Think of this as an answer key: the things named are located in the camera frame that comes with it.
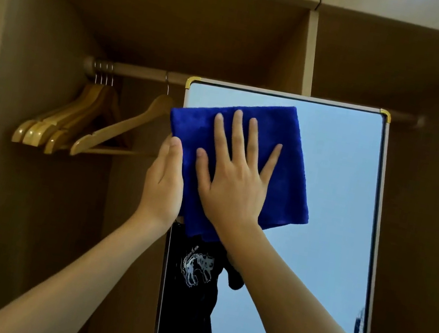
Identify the person's left hand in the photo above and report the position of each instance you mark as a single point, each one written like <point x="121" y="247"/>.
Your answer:
<point x="164" y="192"/>

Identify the person's right hand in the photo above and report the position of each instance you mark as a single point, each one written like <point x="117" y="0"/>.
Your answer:
<point x="232" y="200"/>

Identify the blue cloth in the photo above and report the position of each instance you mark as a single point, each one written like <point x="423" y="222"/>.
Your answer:
<point x="288" y="185"/>

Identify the tall framed mirror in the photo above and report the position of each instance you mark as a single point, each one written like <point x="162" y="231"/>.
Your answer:
<point x="337" y="193"/>

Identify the person's right forearm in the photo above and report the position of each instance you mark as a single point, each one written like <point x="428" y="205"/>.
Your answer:
<point x="310" y="324"/>

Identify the person's left forearm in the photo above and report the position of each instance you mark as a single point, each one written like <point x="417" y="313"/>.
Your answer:
<point x="79" y="288"/>

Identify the wooden wardrobe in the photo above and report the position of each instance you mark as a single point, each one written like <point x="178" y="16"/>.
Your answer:
<point x="23" y="223"/>

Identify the wooden clothes rail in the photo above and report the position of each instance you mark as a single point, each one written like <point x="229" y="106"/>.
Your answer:
<point x="134" y="71"/>

